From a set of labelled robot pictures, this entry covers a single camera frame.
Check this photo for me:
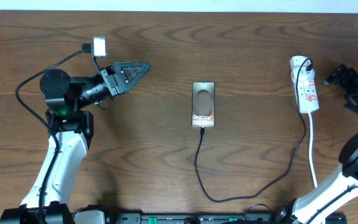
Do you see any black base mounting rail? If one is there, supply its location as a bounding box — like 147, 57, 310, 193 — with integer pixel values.
73, 203, 347, 224

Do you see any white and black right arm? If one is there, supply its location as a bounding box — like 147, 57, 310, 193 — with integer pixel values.
274, 55, 358, 223

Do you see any black USB charging cable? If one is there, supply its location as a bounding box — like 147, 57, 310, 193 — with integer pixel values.
193, 57, 314, 203

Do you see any white power strip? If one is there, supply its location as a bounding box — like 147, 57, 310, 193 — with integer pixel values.
289, 55, 320, 114

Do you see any gold Galaxy smartphone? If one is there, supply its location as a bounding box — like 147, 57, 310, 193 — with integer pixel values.
191, 82, 215, 128

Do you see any black left camera cable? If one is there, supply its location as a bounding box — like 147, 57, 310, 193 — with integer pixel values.
15, 43, 94, 224

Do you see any white USB charger plug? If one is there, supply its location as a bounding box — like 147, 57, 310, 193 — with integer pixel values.
291, 66, 315, 83

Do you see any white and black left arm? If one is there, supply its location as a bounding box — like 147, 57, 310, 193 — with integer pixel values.
0, 62, 151, 223

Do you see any white power strip cord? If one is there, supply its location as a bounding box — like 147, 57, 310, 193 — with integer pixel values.
307, 112, 319, 189

